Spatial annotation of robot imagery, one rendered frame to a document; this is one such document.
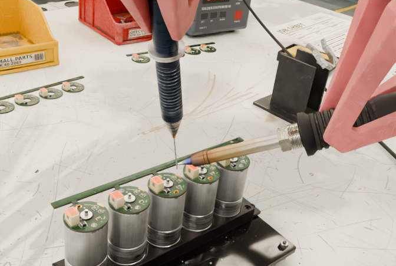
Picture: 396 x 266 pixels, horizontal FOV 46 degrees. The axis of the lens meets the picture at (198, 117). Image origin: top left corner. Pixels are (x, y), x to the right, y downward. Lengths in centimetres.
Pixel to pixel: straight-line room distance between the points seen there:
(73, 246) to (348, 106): 16
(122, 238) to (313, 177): 22
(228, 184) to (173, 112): 12
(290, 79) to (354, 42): 27
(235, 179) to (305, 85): 22
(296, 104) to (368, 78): 31
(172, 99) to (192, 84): 36
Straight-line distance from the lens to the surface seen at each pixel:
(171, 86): 21
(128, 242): 29
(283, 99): 54
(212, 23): 74
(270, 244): 35
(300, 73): 52
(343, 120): 25
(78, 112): 50
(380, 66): 23
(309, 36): 83
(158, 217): 30
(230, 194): 33
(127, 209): 28
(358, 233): 40
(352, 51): 26
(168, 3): 17
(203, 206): 32
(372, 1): 26
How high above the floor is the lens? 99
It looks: 29 degrees down
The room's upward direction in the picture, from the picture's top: 7 degrees clockwise
